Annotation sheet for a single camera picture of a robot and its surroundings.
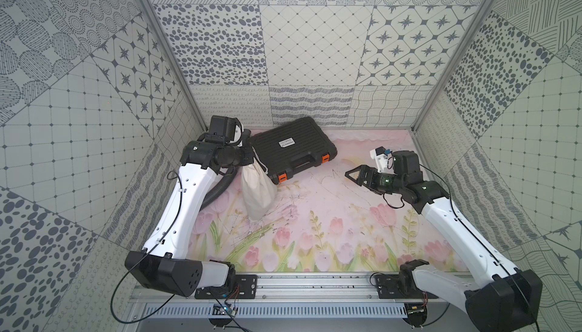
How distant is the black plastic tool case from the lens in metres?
1.00

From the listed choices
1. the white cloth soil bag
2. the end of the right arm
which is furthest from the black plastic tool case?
the end of the right arm

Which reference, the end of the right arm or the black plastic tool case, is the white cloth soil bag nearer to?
the black plastic tool case
